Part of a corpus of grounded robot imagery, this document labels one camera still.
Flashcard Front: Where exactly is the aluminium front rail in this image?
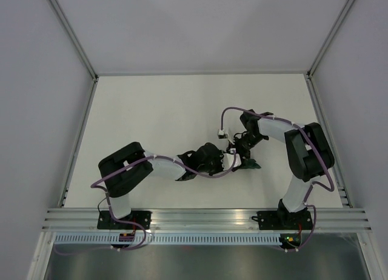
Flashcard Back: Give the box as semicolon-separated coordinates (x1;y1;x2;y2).
41;208;372;233

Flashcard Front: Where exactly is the white slotted cable duct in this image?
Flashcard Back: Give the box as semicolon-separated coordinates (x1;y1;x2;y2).
55;233;281;245

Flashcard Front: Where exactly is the dark green cloth napkin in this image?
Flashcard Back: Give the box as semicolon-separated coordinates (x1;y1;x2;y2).
232;159;261;172

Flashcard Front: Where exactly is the aluminium rail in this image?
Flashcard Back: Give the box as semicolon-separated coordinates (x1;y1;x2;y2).
56;76;99;208
304;73;353;208
41;208;372;233

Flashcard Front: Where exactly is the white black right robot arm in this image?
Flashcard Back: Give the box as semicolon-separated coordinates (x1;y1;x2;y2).
227;109;335;228

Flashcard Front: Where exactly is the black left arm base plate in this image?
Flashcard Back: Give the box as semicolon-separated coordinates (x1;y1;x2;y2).
96;210;152;230

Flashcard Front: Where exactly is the aluminium frame post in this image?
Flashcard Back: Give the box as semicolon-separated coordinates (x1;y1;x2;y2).
47;0;98;82
304;0;357;80

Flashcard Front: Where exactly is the aluminium right side rail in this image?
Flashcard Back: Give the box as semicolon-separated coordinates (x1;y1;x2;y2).
304;73;353;208

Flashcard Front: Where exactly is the aluminium right frame post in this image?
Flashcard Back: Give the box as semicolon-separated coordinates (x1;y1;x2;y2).
304;0;357;80

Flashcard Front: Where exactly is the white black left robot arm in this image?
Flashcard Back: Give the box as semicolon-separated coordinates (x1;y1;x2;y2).
98;142;230;229

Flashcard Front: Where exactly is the aluminium left frame post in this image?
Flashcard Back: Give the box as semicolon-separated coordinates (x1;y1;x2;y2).
47;0;98;82

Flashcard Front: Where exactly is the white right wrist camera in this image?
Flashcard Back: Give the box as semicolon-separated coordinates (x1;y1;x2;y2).
217;128;233;144

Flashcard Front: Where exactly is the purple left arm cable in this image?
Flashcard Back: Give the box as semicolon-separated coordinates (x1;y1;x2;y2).
53;149;239;256

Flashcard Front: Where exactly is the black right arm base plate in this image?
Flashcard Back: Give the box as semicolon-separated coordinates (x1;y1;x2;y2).
250;209;313;231

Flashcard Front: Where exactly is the aluminium left side rail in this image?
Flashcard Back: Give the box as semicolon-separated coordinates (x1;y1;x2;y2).
56;76;99;208

